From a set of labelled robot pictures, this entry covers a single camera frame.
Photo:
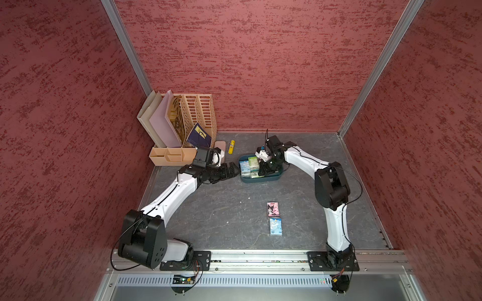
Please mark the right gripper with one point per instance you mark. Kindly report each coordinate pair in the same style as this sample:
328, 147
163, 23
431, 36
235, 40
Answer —
267, 170

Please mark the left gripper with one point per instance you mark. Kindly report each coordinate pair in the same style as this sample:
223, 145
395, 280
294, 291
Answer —
224, 175

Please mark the blue tissue pack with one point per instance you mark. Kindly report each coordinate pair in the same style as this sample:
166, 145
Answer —
245, 169
275, 226

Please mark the green tissue pack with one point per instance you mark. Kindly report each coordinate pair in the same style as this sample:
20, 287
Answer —
253, 163

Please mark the pink Kuromi tissue pack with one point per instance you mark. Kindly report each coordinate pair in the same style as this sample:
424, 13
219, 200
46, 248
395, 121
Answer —
273, 210

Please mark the blue tissue pack bottom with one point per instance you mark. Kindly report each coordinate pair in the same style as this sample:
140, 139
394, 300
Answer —
275, 226

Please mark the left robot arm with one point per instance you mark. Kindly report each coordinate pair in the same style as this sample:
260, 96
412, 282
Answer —
144, 240

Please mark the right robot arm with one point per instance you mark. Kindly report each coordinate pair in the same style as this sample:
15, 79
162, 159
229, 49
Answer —
331, 192

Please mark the teal storage box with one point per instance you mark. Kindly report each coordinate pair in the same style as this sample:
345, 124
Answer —
257, 179

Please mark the pink eraser case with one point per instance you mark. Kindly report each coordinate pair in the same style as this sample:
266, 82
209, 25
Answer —
221, 145

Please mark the dark blue notebook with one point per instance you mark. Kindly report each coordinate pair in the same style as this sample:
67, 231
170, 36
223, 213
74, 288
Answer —
198, 137

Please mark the beige desk file organizer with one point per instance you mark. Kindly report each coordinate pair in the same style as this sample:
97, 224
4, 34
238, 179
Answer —
196, 108

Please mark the gold patterned book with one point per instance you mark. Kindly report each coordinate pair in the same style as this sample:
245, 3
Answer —
176, 117

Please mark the pink folder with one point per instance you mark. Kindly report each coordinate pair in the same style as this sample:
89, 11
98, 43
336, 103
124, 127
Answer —
162, 125

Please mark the beige folder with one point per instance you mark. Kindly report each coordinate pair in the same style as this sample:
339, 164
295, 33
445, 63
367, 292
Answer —
149, 107

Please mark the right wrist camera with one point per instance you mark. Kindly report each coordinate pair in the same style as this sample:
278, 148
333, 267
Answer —
269, 146

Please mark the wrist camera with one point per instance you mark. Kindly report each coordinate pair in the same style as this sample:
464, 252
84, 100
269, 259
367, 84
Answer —
208, 157
269, 146

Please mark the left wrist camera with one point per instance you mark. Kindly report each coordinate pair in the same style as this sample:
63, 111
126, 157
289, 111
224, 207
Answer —
208, 157

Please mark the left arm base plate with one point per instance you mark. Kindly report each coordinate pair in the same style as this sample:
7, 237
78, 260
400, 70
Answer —
193, 262

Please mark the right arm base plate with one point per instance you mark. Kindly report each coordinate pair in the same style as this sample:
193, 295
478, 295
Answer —
330, 261

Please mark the aluminium front rail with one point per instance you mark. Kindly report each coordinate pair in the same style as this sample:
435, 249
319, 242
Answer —
266, 268

